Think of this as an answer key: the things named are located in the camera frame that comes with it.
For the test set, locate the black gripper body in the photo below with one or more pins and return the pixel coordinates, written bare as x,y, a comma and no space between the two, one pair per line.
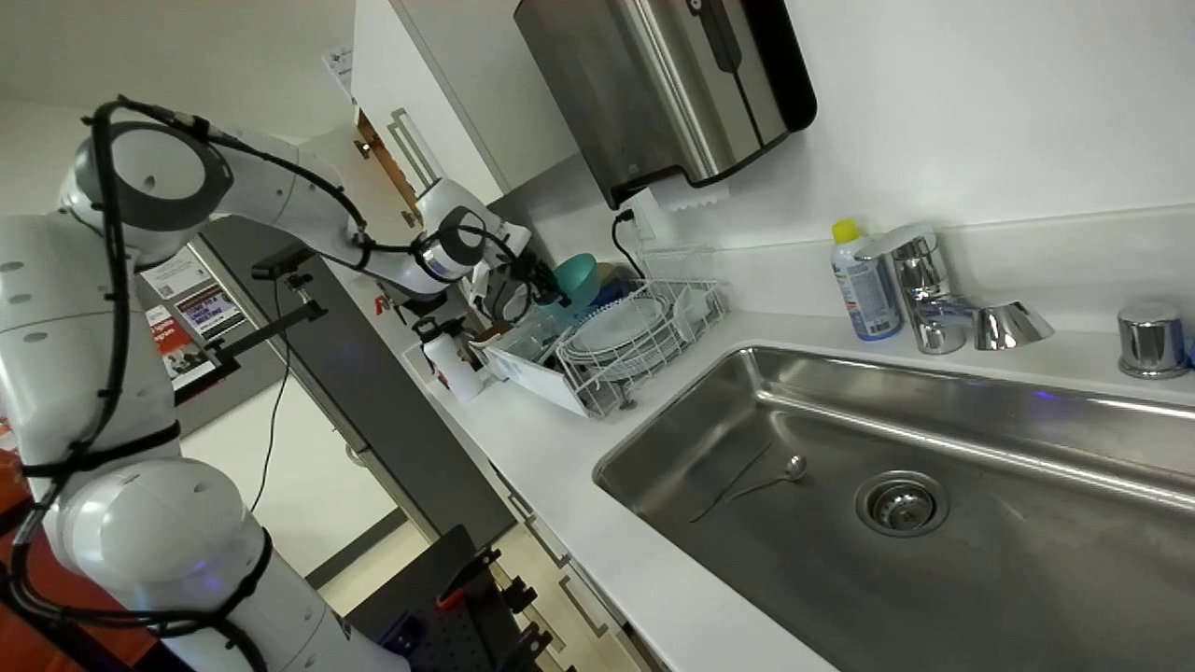
515,277

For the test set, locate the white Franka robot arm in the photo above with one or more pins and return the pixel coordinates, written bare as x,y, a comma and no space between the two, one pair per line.
134,545

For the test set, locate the small metal sink stopper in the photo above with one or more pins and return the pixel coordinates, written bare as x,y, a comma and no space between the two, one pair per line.
794,466

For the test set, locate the round sink drain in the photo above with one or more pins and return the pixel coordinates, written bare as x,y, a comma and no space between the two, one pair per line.
901,501

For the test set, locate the stainless steel sink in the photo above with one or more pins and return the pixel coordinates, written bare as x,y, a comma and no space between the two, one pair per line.
973,572

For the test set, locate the white flat board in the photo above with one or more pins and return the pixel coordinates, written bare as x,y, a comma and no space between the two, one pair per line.
532,381

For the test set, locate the dark grey door panel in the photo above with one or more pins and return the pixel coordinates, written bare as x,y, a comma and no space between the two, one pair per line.
373,398

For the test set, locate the stainless paper towel dispenser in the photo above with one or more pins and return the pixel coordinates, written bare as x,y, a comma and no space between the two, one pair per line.
674,88

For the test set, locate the small dark picture poster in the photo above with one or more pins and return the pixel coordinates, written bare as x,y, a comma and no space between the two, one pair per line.
210,310

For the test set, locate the clear bottle with yellow cap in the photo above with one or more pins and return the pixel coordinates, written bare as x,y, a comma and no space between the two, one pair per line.
865,292

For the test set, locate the black tool stand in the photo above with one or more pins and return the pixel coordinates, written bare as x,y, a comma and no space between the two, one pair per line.
461,608

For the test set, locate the small white poster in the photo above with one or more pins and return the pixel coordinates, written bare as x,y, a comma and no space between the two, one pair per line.
181,270

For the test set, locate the red and white poster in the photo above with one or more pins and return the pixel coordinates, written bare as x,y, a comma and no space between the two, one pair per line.
181,354

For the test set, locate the chrome faucet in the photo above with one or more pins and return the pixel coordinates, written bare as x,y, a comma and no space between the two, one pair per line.
929,292

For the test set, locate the chrome round knob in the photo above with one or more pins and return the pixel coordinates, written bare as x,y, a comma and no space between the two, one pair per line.
1146,338

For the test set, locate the white wall cabinet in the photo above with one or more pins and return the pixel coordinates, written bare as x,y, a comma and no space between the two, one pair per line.
461,88

